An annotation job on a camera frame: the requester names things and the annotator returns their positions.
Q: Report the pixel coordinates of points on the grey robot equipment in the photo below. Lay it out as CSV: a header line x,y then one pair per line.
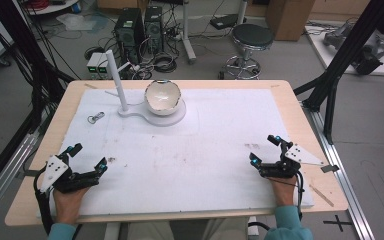
x,y
363,46

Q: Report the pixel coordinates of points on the white stand with pole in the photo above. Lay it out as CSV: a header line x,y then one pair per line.
x,y
121,90

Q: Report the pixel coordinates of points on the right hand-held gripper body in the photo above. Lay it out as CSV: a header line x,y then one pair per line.
x,y
285,166

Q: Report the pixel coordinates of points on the wooden table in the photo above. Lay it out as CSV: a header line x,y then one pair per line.
x,y
290,110

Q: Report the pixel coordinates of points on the cardboard box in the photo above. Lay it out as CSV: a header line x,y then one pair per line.
x,y
288,18

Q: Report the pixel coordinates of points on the white bowl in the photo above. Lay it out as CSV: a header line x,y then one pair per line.
x,y
162,96

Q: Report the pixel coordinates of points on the black flat device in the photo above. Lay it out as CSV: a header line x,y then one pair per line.
x,y
225,21

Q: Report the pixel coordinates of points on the person's right hand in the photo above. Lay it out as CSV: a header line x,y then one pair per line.
x,y
284,191

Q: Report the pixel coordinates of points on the small grey clip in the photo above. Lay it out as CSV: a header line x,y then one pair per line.
x,y
330,168

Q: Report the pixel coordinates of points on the clear plastic sheet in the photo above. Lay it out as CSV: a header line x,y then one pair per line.
x,y
80,21

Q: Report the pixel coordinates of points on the large black computer tower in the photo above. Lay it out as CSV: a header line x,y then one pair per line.
x,y
128,30

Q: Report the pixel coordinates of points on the aluminium rail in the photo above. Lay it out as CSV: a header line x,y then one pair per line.
x,y
346,186
3,180

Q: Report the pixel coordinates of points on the round white table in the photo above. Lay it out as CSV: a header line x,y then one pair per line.
x,y
51,7

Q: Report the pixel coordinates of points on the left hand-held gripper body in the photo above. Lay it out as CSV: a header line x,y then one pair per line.
x,y
63,178

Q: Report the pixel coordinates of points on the white floor board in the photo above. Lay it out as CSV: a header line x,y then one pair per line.
x,y
326,56

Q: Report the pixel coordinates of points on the white power supply box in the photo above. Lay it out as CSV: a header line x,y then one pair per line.
x,y
103,66
92,65

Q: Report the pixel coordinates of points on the person's left hand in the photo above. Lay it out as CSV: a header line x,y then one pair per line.
x,y
68,206

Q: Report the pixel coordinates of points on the black round stool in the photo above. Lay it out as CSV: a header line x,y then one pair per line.
x,y
251,36

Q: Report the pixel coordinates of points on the slim black computer tower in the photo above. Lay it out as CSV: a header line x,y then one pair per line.
x,y
153,28

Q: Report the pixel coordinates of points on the white desk leg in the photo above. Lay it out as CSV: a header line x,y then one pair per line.
x,y
186,33

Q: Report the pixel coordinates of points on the white foam mat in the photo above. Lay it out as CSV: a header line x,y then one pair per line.
x,y
186,160

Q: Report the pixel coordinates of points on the thin wooden stick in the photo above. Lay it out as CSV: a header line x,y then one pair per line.
x,y
321,195

